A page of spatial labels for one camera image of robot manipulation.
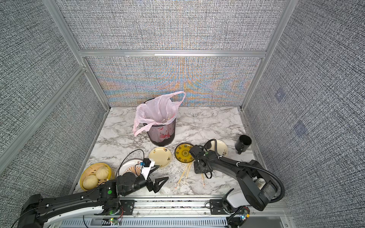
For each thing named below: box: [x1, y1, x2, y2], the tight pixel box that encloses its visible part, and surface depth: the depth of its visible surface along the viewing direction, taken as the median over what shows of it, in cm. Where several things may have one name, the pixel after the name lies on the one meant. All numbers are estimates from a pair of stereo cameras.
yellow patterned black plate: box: [174, 142, 195, 163], surface depth 95 cm
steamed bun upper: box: [95, 166, 109, 181], surface depth 80 cm
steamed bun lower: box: [82, 174, 99, 190], surface depth 79 cm
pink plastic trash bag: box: [133, 91, 186, 137], surface depth 87 cm
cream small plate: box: [148, 146, 172, 168], surface depth 95 cm
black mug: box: [234, 134, 252, 155], surface depth 92 cm
